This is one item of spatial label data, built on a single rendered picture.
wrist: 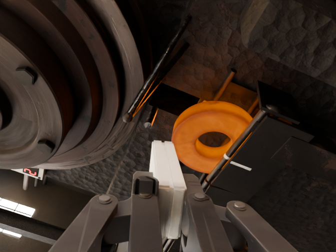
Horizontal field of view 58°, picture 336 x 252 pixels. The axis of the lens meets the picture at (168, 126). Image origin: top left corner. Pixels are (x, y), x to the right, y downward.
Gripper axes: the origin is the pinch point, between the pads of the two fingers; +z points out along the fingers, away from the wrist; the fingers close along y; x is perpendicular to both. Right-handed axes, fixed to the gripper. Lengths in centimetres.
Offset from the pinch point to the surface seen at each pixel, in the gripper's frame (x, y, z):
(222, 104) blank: -0.9, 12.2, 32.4
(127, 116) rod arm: -1.3, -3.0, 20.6
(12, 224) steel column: -404, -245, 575
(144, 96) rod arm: 0.9, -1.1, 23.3
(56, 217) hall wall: -618, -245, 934
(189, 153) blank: -11.3, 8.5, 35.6
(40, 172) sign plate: -32, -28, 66
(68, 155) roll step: -14.2, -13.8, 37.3
